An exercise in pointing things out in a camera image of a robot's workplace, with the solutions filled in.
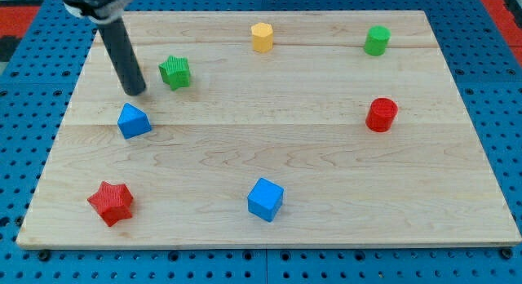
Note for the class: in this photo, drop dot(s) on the red cylinder block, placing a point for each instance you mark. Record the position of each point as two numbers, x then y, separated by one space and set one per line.
382 112

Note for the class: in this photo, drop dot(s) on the blue cube block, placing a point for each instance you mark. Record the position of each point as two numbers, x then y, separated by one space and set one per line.
265 199

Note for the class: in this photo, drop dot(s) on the green cylinder block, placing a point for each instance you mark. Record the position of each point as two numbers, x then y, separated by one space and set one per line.
376 40

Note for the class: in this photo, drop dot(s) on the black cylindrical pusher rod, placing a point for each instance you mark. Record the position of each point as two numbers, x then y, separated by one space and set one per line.
118 45

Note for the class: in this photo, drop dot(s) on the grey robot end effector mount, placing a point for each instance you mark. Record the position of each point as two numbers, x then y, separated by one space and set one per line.
97 11

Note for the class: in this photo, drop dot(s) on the yellow hexagon block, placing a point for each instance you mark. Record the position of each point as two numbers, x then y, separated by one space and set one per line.
262 37

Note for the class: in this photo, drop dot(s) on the green star block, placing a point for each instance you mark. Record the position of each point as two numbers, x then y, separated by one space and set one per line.
175 72

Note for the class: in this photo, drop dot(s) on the blue triangle block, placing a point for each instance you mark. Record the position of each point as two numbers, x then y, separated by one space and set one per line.
133 121

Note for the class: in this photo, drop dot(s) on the light wooden board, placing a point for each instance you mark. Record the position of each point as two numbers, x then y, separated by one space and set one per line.
295 116

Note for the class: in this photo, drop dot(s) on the red star block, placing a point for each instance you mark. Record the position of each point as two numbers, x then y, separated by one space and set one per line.
112 202

